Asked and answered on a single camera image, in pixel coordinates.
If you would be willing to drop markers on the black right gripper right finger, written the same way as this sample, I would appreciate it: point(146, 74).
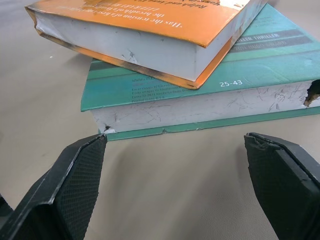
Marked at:
point(282, 190)

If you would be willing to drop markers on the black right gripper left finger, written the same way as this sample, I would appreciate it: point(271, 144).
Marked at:
point(62, 197)

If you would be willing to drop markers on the teal paperback book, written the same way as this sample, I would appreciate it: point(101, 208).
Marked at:
point(250, 75)

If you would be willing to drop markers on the orange paperback book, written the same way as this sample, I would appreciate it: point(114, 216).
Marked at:
point(140, 32)

